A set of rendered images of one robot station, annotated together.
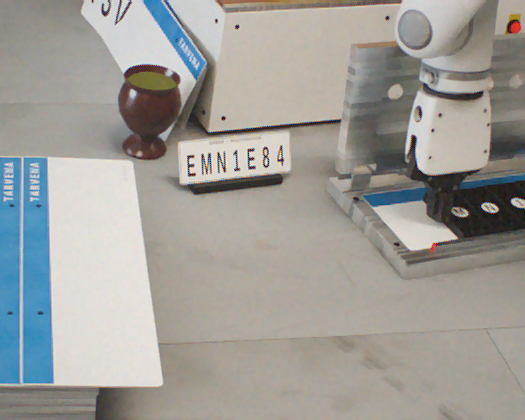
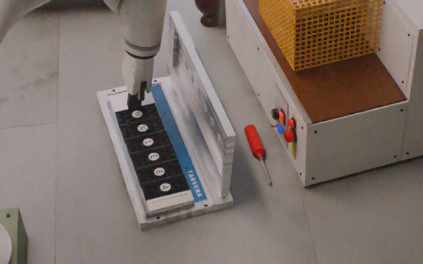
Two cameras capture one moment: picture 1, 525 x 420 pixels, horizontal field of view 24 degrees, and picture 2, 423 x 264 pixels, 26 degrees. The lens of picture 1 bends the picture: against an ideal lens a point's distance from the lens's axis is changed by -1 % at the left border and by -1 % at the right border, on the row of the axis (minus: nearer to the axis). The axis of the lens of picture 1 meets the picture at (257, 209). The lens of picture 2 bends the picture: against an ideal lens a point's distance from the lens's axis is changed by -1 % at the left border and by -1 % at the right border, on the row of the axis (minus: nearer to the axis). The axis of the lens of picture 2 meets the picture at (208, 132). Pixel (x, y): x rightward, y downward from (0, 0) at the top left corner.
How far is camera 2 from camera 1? 268 cm
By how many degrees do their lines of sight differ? 78
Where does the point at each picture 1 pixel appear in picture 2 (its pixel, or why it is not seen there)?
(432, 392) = (17, 97)
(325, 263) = (112, 74)
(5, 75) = not seen: outside the picture
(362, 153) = (170, 68)
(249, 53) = (230, 11)
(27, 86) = not seen: outside the picture
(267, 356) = (47, 52)
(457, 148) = (126, 71)
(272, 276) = (102, 56)
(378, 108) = (173, 51)
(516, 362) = (31, 128)
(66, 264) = not seen: outside the picture
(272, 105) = (238, 50)
